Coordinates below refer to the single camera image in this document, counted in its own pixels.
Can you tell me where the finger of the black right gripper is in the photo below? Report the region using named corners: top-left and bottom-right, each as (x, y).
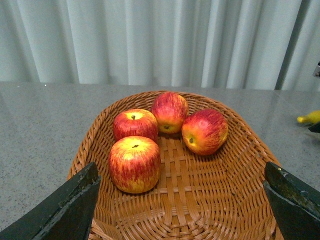
top-left (308, 122), bottom-right (320, 133)

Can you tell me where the red apple right tilted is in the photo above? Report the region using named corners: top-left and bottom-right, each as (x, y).
top-left (181, 108), bottom-right (229, 156)

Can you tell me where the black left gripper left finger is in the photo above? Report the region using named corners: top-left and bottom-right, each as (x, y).
top-left (0, 162), bottom-right (101, 240)

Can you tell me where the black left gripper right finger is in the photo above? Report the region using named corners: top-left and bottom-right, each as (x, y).
top-left (263, 161), bottom-right (320, 240)

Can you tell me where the red apple back middle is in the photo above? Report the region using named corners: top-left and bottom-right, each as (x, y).
top-left (150, 91), bottom-right (189, 134)

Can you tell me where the grey pleated curtain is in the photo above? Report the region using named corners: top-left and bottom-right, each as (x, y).
top-left (0, 0), bottom-right (320, 91)

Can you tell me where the red yellow apple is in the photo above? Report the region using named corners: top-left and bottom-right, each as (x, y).
top-left (108, 136), bottom-right (161, 194)

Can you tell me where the brown wicker basket left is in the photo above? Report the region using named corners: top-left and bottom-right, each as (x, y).
top-left (68, 91), bottom-right (283, 240)

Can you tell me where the red apple back left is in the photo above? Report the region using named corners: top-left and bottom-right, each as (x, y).
top-left (113, 108), bottom-right (159, 143)

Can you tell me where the yellow banana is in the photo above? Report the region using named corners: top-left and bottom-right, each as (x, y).
top-left (297, 110), bottom-right (320, 124)

